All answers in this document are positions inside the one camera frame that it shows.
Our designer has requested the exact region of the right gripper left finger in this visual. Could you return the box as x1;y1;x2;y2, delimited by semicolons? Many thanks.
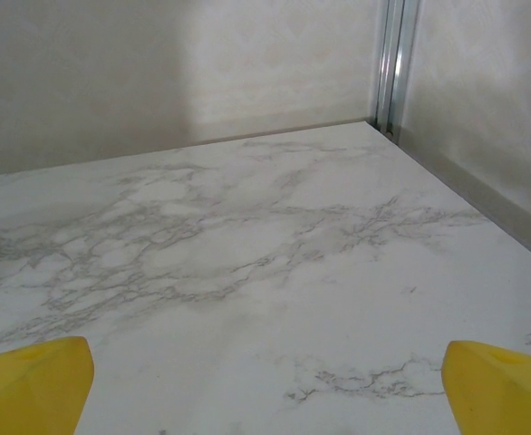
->
0;335;97;435

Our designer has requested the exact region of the aluminium frame post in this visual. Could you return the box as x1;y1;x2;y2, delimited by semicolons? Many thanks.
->
372;0;415;142

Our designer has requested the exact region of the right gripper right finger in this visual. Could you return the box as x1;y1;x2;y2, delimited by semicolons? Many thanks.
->
441;339;531;435

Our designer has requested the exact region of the aluminium table edge rail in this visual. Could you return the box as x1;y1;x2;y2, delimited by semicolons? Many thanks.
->
391;129;531;273

